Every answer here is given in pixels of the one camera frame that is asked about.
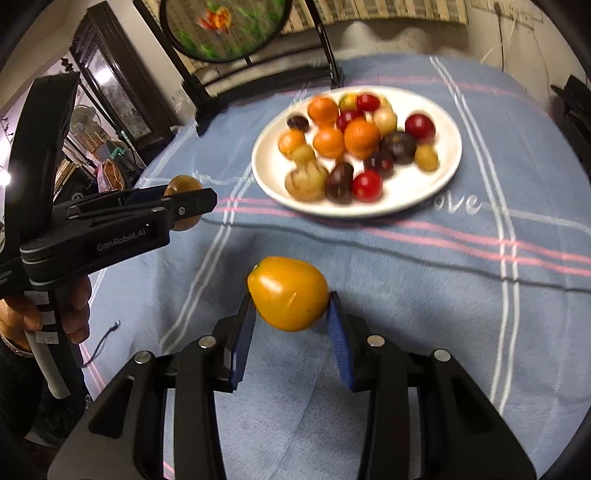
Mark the yellow orange fruit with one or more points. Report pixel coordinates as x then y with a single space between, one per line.
286 295

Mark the dark wooden cabinet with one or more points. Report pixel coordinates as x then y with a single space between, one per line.
120 97

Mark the small orange mandarin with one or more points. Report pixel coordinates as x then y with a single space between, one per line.
291 142

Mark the person's left forearm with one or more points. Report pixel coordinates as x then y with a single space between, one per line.
18 392

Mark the black shelf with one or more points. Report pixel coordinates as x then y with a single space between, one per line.
575 106

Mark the round embroidered screen black stand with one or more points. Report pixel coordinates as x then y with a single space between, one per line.
231 27

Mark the white electric fan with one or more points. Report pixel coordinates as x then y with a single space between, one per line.
83 121

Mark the blue striped tablecloth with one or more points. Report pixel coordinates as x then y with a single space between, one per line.
415 300

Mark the green yellow kumquat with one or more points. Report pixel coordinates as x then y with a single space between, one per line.
348 99

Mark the person's left hand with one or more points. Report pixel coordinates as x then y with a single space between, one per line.
76 314

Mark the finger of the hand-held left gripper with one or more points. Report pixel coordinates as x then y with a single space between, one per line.
143 196
184 207

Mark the pink cloth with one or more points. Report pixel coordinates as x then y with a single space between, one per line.
111 175

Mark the striped curtain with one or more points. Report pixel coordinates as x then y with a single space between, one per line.
392 11

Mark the red cherry tomato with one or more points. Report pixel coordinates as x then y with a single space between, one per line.
367 185
420 127
368 102
348 119

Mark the large dark water chestnut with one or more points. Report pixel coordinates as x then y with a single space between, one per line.
399 146

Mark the wall outlet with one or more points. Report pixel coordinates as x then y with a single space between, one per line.
526 16

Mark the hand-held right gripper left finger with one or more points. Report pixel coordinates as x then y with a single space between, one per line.
242 346

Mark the small dark water chestnut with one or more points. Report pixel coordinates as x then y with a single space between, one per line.
298 122

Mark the white plate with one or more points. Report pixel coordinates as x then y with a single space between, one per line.
415 184

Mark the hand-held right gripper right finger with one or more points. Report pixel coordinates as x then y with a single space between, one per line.
341 346

